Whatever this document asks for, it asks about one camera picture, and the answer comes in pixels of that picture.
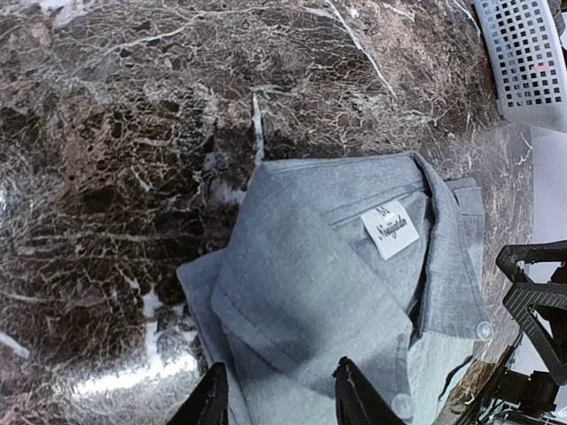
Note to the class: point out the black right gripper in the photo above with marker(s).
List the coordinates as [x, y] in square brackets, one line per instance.
[539, 308]

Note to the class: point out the grey long sleeve shirt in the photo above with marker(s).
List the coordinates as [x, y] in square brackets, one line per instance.
[377, 259]

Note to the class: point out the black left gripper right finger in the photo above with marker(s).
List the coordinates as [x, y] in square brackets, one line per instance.
[357, 401]

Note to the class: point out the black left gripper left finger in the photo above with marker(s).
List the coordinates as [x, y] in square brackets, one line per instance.
[208, 403]

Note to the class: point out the light grey plastic basket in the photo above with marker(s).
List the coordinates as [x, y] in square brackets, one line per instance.
[526, 56]

